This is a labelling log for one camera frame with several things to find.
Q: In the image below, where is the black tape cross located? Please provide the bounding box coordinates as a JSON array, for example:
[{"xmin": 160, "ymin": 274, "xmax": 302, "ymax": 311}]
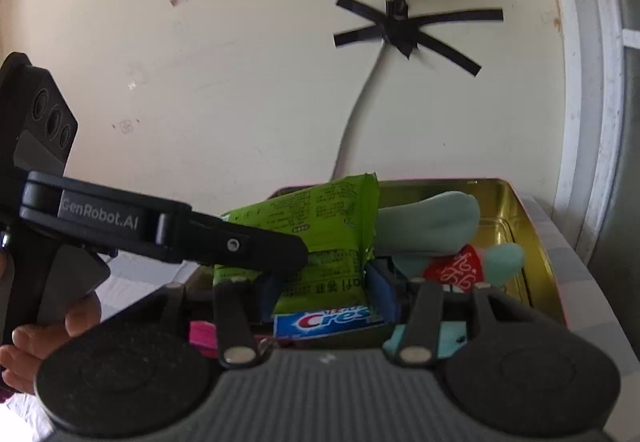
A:
[{"xmin": 333, "ymin": 0, "xmax": 504, "ymax": 79}]

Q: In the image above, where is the green snack packet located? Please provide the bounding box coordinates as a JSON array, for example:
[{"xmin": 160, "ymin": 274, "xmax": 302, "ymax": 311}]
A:
[{"xmin": 213, "ymin": 173, "xmax": 382, "ymax": 319}]

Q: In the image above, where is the teal plush toy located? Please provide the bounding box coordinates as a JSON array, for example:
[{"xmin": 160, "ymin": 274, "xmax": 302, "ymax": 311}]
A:
[{"xmin": 372, "ymin": 191, "xmax": 526, "ymax": 297}]

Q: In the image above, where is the person's left hand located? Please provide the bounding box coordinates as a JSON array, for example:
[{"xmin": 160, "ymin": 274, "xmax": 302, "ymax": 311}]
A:
[{"xmin": 0, "ymin": 294, "xmax": 104, "ymax": 394}]

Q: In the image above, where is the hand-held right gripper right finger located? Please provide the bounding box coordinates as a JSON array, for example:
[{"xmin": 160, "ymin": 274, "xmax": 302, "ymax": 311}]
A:
[{"xmin": 366, "ymin": 256, "xmax": 497, "ymax": 367}]

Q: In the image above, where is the grey power cable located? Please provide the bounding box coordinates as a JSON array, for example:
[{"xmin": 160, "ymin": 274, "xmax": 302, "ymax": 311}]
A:
[{"xmin": 330, "ymin": 44, "xmax": 388, "ymax": 182}]

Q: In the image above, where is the pink tin box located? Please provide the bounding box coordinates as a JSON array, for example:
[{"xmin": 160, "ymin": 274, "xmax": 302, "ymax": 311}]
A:
[{"xmin": 189, "ymin": 178, "xmax": 569, "ymax": 355}]

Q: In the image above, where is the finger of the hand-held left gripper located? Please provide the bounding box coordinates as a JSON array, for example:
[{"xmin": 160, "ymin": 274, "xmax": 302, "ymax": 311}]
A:
[{"xmin": 190, "ymin": 212, "xmax": 309, "ymax": 274}]

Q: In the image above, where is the white window frame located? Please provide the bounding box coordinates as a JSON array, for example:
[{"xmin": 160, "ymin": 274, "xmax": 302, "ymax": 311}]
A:
[{"xmin": 536, "ymin": 0, "xmax": 640, "ymax": 273}]

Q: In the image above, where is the striped bed sheet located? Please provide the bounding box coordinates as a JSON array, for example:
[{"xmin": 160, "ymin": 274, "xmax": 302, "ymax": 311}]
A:
[{"xmin": 0, "ymin": 194, "xmax": 640, "ymax": 442}]

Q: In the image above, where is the blue toothpaste box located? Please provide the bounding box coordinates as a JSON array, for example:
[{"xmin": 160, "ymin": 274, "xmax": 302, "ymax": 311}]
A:
[{"xmin": 272, "ymin": 304, "xmax": 389, "ymax": 341}]

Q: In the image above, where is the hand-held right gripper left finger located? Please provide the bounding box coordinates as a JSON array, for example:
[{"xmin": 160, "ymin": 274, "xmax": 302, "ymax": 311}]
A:
[{"xmin": 162, "ymin": 272, "xmax": 282, "ymax": 369}]

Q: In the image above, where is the magenta zipper pouch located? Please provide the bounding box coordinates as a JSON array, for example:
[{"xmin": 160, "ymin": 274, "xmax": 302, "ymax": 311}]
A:
[{"xmin": 189, "ymin": 320, "xmax": 219, "ymax": 359}]

